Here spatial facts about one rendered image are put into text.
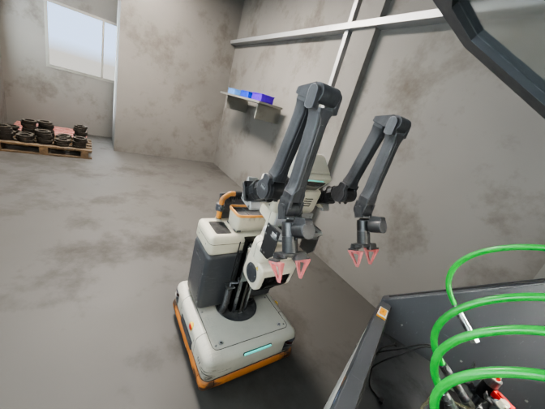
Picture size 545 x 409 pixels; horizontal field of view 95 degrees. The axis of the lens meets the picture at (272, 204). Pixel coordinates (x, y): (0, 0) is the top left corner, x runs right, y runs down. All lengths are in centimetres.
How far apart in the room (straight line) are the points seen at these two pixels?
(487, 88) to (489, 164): 56
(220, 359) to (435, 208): 196
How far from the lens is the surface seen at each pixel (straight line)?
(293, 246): 87
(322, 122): 82
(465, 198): 241
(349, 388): 78
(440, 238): 247
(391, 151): 114
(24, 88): 689
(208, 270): 152
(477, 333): 60
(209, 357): 155
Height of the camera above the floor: 151
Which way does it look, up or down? 20 degrees down
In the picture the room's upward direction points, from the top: 16 degrees clockwise
